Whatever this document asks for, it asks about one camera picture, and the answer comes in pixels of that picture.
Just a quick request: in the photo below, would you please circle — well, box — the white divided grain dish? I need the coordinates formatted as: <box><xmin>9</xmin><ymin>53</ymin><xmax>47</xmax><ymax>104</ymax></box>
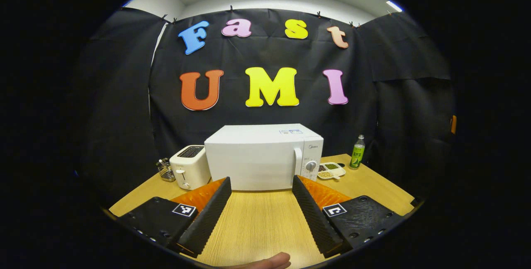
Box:
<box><xmin>317</xmin><ymin>162</ymin><xmax>346</xmax><ymax>181</ymax></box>

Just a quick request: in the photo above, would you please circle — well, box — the white microwave oven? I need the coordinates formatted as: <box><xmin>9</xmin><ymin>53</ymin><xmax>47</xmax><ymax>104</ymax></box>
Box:
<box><xmin>204</xmin><ymin>124</ymin><xmax>324</xmax><ymax>191</ymax></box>

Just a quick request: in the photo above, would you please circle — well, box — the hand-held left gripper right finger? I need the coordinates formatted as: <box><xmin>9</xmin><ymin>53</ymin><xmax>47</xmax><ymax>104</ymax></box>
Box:
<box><xmin>292</xmin><ymin>175</ymin><xmax>405</xmax><ymax>258</ymax></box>

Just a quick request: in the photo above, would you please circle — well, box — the green drink bottle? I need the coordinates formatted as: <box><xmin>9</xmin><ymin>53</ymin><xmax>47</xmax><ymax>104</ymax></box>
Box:
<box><xmin>349</xmin><ymin>134</ymin><xmax>365</xmax><ymax>170</ymax></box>

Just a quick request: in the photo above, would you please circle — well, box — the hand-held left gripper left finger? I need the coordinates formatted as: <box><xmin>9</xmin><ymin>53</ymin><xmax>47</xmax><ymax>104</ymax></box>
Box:
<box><xmin>118</xmin><ymin>176</ymin><xmax>232</xmax><ymax>257</ymax></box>

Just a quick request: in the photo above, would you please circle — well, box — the row of small cloth clips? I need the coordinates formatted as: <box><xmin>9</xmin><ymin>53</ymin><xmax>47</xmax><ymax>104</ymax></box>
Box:
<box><xmin>120</xmin><ymin>5</ymin><xmax>392</xmax><ymax>29</ymax></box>

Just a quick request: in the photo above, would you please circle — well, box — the black backdrop cloth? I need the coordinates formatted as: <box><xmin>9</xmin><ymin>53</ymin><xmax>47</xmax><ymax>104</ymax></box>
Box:
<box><xmin>79</xmin><ymin>7</ymin><xmax>457</xmax><ymax>207</ymax></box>

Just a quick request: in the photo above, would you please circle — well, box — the white toaster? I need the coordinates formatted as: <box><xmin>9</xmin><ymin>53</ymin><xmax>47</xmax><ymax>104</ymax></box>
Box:
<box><xmin>169</xmin><ymin>145</ymin><xmax>211</xmax><ymax>190</ymax></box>

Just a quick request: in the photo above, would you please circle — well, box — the wire utensil holder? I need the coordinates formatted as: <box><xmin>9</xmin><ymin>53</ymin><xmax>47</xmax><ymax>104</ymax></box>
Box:
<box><xmin>156</xmin><ymin>158</ymin><xmax>175</xmax><ymax>182</ymax></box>

